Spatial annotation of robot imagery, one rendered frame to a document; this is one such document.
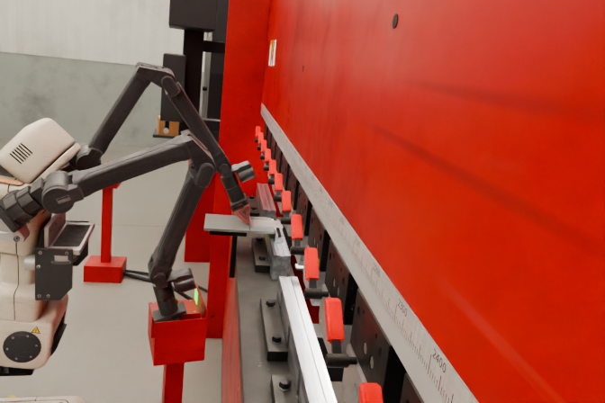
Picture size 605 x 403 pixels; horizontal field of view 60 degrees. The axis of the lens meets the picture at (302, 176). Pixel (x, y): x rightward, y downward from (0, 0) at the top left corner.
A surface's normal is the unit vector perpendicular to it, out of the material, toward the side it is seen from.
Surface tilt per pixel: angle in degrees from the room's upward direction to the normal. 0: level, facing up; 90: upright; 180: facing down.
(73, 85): 90
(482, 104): 90
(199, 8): 90
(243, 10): 90
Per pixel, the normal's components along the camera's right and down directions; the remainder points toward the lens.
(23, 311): 0.21, 0.23
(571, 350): -0.98, -0.07
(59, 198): 0.34, 0.46
